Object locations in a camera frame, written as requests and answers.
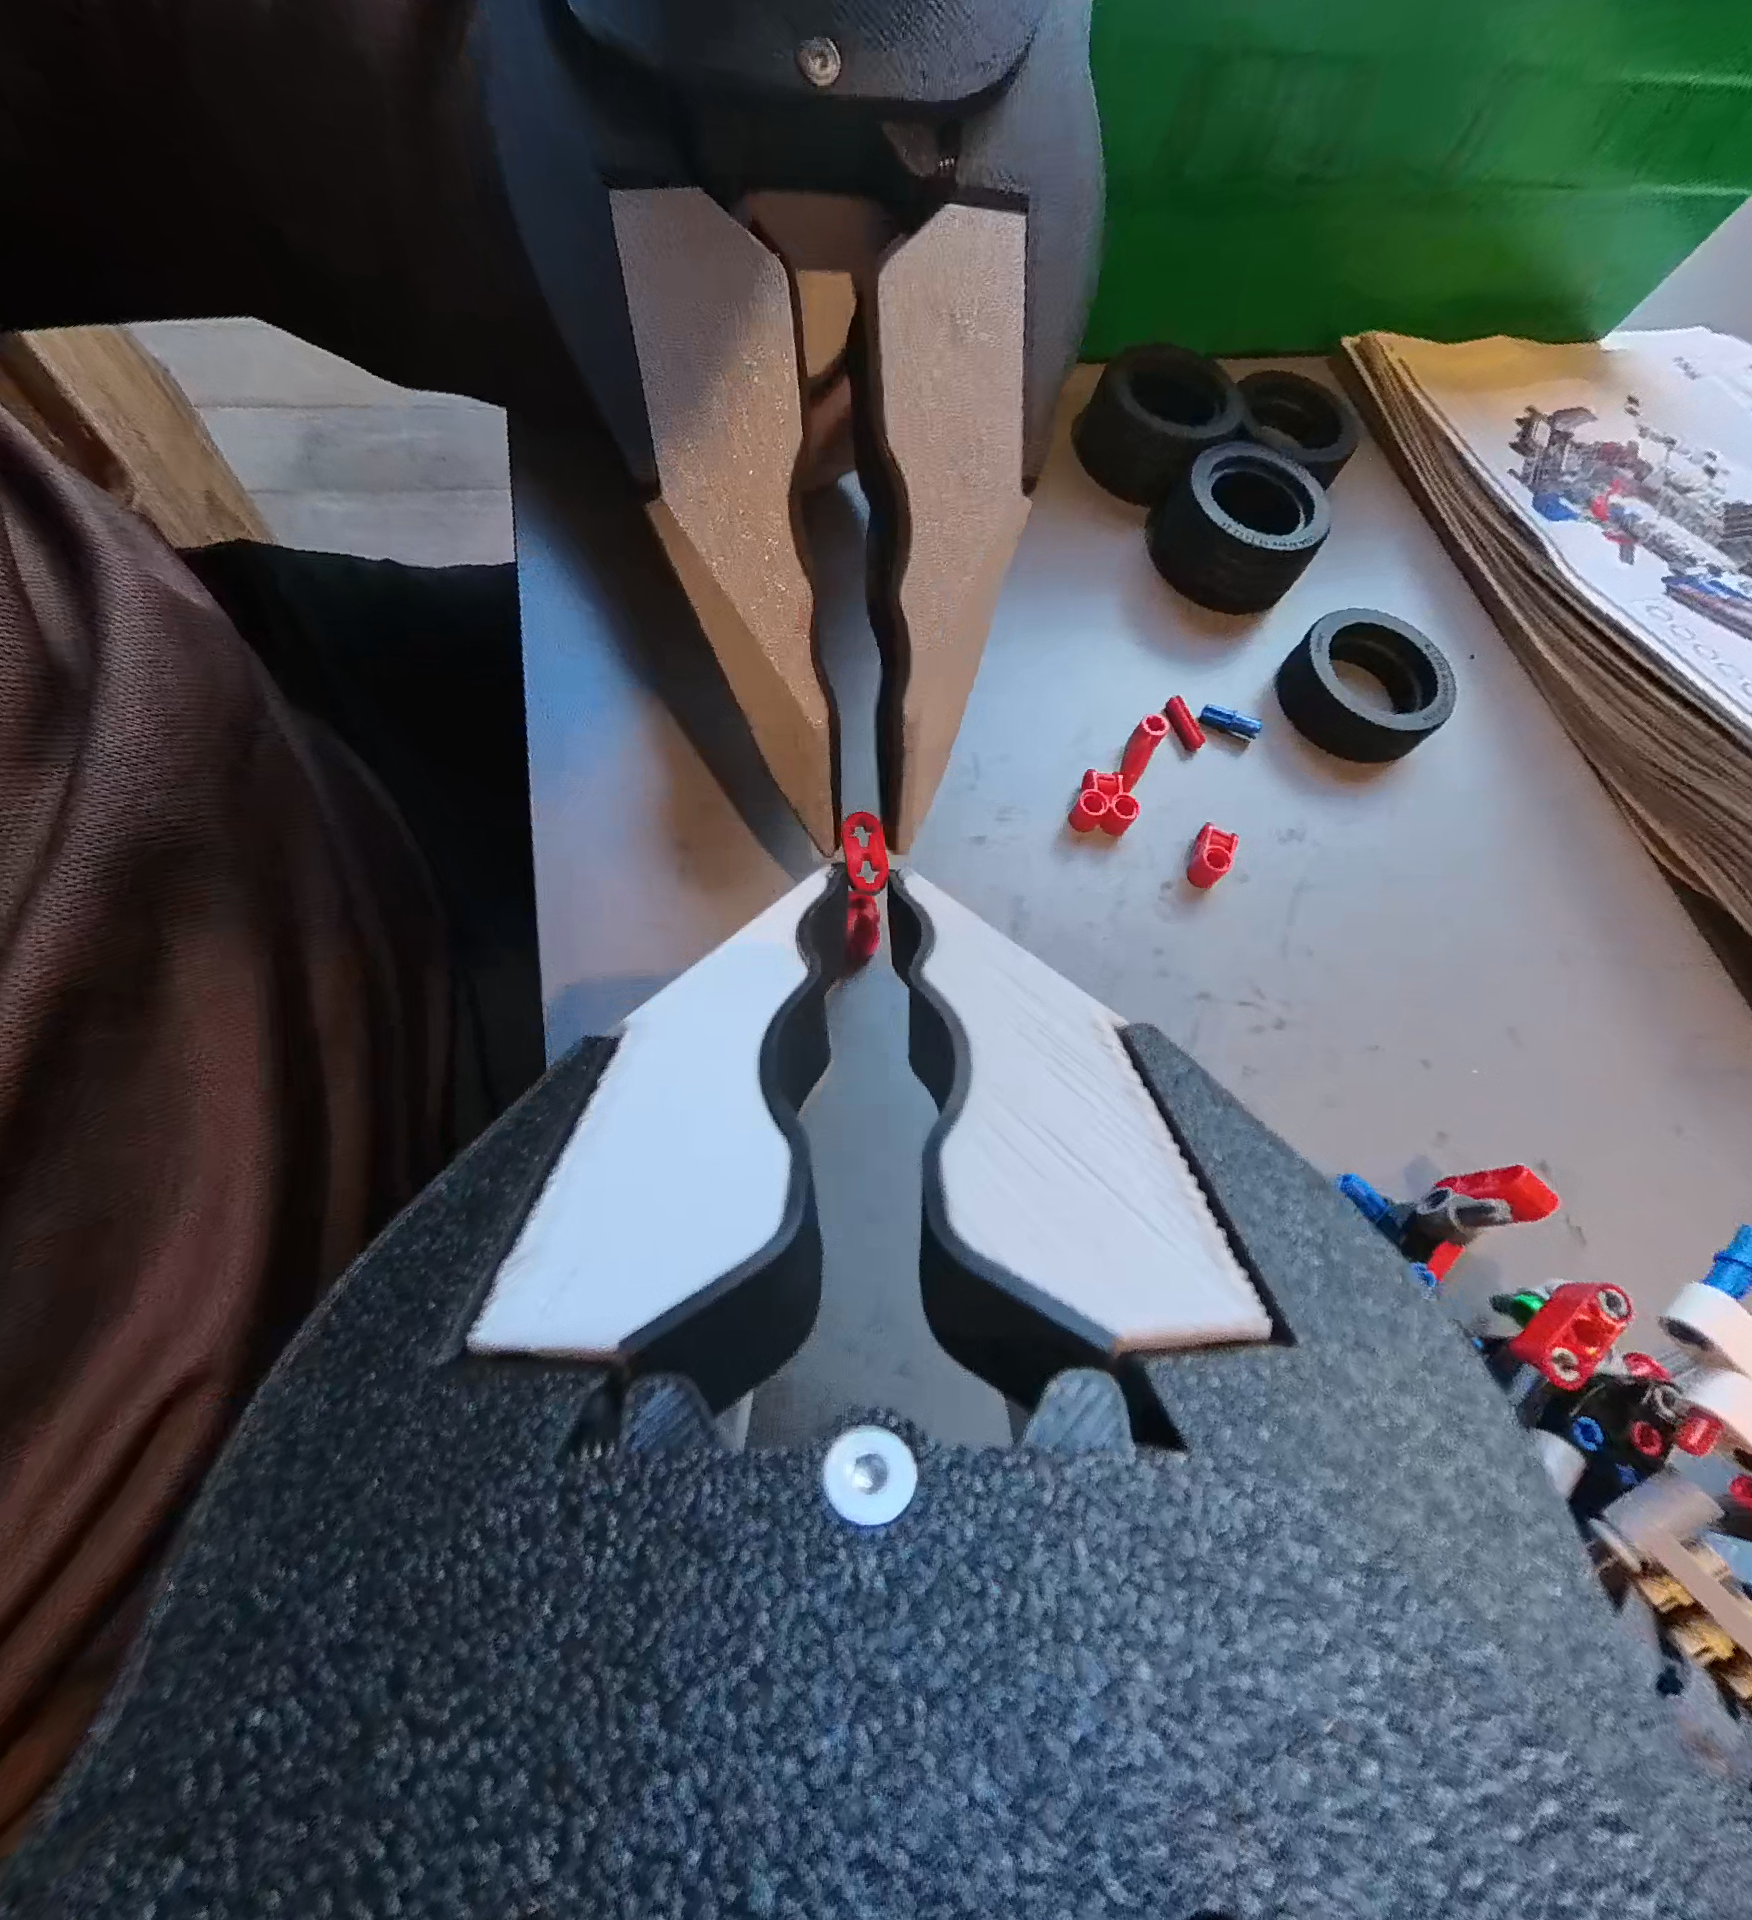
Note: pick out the person's left forearm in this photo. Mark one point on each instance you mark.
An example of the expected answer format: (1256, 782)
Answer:
(216, 150)

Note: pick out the grey desk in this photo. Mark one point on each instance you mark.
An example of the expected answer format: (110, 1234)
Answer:
(1341, 974)

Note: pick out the toy car instruction booklet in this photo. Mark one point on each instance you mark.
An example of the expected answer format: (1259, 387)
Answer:
(1568, 704)

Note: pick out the red two-hole connector block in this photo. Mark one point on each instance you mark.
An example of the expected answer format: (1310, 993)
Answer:
(1210, 856)

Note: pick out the red triple-hole connector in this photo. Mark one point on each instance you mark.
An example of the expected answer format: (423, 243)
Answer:
(1103, 810)

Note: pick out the green plastic bin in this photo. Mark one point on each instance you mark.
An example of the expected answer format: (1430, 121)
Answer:
(1416, 179)

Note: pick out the blue connector pin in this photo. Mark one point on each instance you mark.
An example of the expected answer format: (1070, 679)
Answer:
(1230, 724)

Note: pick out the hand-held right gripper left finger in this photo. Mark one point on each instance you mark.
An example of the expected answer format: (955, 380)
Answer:
(635, 1200)

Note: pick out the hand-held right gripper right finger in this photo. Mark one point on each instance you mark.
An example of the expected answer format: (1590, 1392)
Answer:
(1101, 1185)

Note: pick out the wooden board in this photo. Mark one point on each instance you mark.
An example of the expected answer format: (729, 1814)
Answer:
(127, 434)

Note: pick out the black toy tyre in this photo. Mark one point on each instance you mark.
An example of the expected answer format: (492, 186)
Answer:
(1117, 450)
(1341, 728)
(1333, 444)
(1221, 578)

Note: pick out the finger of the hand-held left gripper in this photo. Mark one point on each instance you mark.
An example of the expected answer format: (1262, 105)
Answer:
(712, 421)
(966, 421)

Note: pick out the person's left hand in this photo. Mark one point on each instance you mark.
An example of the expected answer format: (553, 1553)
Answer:
(824, 323)

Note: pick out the black trousers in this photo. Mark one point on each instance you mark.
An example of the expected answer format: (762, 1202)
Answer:
(413, 720)

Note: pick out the red pointed tooth piece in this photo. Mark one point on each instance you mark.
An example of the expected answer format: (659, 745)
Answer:
(1144, 742)

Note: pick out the person's brown shirt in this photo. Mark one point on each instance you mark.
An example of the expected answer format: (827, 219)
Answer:
(143, 974)

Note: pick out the toy brick race car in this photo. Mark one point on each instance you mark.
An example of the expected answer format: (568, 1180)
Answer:
(1718, 1335)

